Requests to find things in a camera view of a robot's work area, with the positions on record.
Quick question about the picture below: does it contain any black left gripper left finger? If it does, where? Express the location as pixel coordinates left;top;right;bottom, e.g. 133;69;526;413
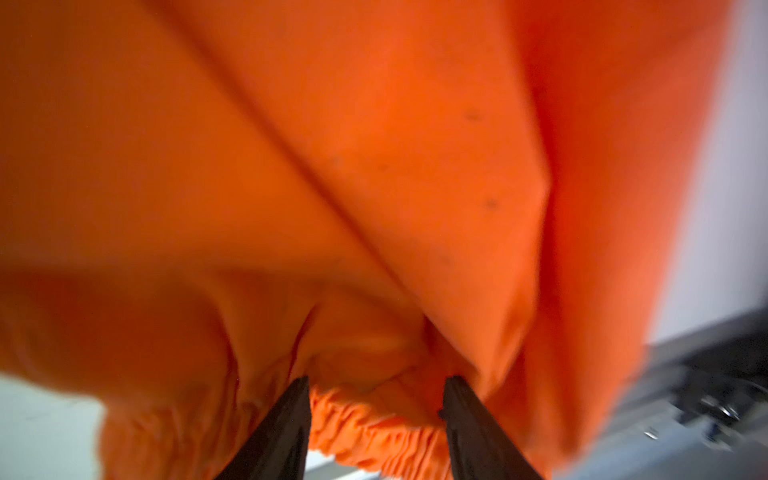
215;376;312;480

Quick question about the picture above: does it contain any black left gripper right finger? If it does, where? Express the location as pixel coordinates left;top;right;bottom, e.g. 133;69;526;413
440;376;542;480

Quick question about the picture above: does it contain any orange cloth garment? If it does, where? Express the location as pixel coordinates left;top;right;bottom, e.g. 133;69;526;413
1;1;734;479

